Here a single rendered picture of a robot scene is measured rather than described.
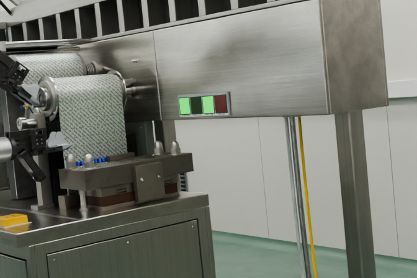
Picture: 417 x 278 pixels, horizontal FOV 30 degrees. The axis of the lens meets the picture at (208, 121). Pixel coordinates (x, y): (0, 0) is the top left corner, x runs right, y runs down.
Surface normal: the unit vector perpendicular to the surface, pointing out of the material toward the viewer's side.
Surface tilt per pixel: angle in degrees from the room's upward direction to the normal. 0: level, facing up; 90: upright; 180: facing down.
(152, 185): 90
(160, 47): 90
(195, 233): 90
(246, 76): 90
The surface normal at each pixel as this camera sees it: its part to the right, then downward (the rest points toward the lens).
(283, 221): -0.78, 0.11
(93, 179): 0.62, -0.02
